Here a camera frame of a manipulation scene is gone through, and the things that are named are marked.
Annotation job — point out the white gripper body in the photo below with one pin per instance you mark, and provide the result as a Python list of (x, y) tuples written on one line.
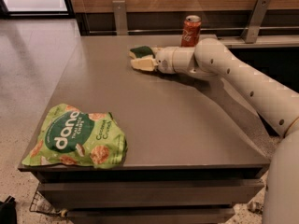
[(163, 61)]

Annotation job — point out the green and yellow sponge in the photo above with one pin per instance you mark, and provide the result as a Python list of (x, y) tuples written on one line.
[(141, 52)]

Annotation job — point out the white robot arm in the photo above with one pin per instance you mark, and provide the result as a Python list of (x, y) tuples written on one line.
[(277, 104)]

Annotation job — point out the green rice chip bag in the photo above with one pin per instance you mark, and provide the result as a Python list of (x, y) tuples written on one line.
[(69, 136)]

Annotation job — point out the orange soda can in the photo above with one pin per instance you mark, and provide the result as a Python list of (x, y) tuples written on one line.
[(191, 31)]

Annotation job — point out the wooden counter panel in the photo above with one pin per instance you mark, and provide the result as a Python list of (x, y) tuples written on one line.
[(228, 17)]

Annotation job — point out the grey drawer cabinet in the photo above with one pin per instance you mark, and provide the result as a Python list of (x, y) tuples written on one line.
[(193, 146)]

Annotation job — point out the black patterned tube on floor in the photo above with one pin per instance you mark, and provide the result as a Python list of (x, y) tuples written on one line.
[(255, 207)]

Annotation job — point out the black object on floor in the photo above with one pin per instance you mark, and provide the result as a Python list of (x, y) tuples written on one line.
[(8, 213)]

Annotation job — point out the left metal bracket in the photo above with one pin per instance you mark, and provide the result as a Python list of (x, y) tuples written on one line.
[(120, 17)]

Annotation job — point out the metal bracket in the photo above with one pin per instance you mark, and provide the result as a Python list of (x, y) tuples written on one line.
[(251, 32), (120, 17)]

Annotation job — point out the right metal bracket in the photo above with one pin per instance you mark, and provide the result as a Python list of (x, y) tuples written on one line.
[(251, 32)]

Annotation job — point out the wire basket on floor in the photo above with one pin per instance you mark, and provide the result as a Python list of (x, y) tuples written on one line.
[(41, 205)]

